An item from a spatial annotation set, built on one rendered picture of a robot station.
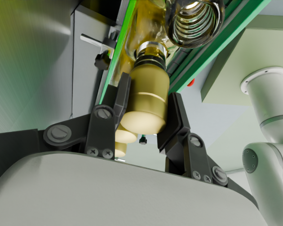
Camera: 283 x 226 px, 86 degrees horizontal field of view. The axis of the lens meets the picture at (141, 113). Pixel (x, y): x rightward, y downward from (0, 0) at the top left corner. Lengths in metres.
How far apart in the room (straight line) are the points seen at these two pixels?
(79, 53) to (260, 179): 0.53
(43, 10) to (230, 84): 0.55
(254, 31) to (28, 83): 0.47
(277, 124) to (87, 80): 0.56
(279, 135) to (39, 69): 0.53
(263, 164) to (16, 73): 0.45
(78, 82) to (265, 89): 0.58
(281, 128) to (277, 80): 0.15
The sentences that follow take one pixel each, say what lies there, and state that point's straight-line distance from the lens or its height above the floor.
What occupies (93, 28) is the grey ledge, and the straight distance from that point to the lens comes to 0.42.
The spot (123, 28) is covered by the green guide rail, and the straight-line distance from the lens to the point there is 0.30.
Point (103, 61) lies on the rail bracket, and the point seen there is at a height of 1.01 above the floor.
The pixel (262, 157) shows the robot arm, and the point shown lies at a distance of 0.44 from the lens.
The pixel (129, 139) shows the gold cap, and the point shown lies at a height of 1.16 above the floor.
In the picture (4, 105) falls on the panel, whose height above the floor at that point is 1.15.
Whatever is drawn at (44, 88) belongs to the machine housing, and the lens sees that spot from 0.37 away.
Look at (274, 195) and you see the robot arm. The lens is 0.42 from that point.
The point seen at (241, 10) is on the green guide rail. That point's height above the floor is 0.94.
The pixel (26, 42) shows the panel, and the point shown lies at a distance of 0.20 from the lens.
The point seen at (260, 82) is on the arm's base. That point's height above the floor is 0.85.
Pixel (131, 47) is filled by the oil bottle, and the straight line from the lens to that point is 0.17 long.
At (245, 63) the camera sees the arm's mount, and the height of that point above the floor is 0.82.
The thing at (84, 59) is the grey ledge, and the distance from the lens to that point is 0.49.
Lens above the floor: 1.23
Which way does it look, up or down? 34 degrees down
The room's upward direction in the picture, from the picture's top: 172 degrees counter-clockwise
